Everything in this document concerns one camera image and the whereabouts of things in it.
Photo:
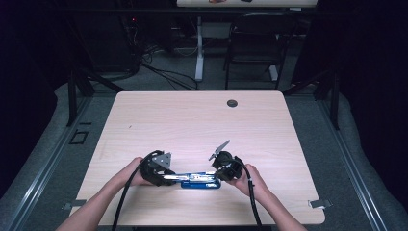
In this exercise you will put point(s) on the dark cabinet with red light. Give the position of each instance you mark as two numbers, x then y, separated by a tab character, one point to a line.
106	45

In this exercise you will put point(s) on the grey metal bracket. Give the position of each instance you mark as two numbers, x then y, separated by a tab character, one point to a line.
75	203
320	203

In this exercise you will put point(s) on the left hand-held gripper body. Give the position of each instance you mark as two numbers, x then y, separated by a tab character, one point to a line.
150	173

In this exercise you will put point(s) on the black chair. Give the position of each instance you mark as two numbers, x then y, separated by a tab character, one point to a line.
253	48

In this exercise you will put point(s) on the short white desk foot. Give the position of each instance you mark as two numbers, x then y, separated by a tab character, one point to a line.
273	73

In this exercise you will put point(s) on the black metal stand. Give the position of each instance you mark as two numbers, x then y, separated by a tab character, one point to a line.
72	99
335	106

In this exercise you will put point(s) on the black table grommet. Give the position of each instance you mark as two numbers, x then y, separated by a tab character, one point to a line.
232	103

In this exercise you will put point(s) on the aluminium rail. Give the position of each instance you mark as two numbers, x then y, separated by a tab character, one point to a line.
354	174
38	179

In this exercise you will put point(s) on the black floor frame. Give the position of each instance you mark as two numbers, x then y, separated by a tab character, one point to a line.
76	143

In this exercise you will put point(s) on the blue stapler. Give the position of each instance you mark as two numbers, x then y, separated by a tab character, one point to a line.
200	185

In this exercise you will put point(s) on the long white desk leg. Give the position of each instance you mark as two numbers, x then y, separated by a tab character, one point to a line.
199	57

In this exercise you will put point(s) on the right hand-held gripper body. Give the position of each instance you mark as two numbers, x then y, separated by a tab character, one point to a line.
231	168

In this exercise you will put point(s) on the person's left hand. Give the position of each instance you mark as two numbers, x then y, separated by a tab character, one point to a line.
128	171

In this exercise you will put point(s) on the person's right hand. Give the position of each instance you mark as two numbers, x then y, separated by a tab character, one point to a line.
240	185

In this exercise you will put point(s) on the small black strip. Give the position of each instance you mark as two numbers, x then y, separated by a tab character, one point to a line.
85	123

